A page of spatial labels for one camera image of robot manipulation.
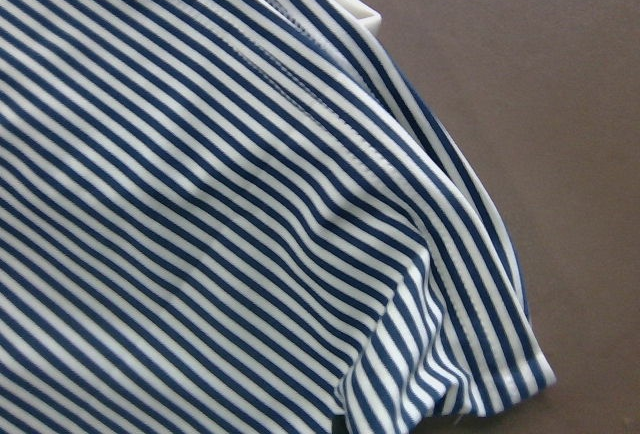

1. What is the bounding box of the navy white striped polo shirt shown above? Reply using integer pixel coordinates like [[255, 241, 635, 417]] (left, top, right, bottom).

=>
[[1, 0, 555, 433]]

